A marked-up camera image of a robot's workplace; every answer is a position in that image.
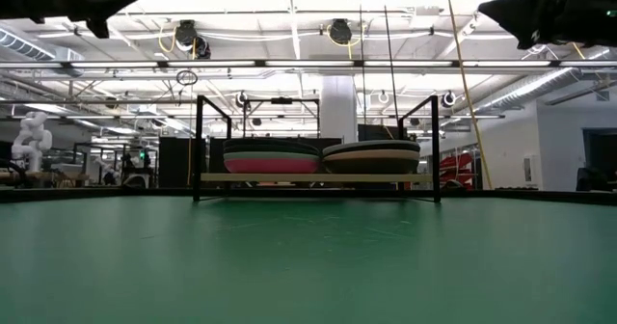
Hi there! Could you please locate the beige plate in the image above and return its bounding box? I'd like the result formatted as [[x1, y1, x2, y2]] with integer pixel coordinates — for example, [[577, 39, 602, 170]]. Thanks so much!
[[322, 149, 422, 162]]

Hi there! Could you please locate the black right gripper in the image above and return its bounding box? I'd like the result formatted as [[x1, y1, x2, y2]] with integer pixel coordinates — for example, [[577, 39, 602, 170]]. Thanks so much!
[[476, 0, 617, 51]]

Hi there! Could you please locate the silver ventilation duct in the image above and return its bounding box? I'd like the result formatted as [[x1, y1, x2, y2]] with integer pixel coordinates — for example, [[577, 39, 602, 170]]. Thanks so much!
[[474, 67, 597, 115], [0, 27, 86, 64]]

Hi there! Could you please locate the yellow hanging cable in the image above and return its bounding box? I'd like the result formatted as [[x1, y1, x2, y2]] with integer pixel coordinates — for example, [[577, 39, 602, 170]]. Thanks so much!
[[443, 0, 495, 190]]

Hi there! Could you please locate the dark grey plate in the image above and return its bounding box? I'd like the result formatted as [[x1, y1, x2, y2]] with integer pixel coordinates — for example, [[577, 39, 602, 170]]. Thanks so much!
[[222, 137, 321, 154]]

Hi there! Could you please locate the whitish pale green plate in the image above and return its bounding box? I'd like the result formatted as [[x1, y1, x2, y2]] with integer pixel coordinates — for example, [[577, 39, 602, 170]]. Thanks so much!
[[222, 150, 322, 162]]

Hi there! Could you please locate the black metal rig frame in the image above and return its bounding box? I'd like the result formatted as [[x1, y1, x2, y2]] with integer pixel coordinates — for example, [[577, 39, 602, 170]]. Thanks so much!
[[0, 186, 617, 205]]

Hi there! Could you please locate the pink and dark plate stack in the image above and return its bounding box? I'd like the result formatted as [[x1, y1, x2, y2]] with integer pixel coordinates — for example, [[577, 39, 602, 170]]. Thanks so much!
[[208, 136, 344, 189]]

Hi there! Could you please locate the white building column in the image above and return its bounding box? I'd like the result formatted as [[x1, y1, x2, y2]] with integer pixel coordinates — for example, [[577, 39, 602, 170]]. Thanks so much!
[[319, 75, 359, 145]]

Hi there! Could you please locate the wooden shelf with black frame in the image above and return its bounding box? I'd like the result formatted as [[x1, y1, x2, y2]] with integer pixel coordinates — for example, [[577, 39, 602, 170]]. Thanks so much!
[[192, 94, 442, 203]]

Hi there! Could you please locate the long ceiling light strip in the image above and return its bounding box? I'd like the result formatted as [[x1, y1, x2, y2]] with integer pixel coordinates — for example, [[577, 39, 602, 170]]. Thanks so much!
[[0, 60, 617, 69]]

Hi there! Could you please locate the dark doorway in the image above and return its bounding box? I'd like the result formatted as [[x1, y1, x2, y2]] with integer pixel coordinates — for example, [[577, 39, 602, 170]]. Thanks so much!
[[581, 127, 617, 193]]

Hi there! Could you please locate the black hanging cable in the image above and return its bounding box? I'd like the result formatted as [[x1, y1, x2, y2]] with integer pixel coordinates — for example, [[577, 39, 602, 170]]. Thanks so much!
[[380, 0, 402, 122]]

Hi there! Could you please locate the black plate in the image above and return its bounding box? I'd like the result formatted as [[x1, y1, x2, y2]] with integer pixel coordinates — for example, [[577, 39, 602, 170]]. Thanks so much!
[[323, 159, 420, 175]]

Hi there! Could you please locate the white wall box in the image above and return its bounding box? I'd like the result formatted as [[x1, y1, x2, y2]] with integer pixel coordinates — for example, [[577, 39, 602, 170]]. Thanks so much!
[[523, 154, 540, 185]]

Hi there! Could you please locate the black background rig frame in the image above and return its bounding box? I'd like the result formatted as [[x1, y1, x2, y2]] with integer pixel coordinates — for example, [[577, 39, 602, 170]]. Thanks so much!
[[242, 97, 322, 140]]

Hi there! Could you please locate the green table mat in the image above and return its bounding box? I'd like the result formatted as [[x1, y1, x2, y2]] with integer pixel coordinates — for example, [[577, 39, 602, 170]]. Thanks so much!
[[0, 196, 617, 324]]

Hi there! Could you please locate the background wooden bench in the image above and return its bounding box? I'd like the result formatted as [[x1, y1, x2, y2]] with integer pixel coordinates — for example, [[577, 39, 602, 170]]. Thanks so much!
[[0, 169, 91, 189]]

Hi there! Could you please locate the black cabinet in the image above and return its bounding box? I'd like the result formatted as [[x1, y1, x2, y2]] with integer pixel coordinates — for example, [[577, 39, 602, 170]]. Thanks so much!
[[158, 136, 195, 189]]

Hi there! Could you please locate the red tool cart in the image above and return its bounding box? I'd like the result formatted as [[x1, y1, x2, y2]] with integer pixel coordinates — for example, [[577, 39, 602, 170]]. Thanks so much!
[[437, 151, 476, 191]]

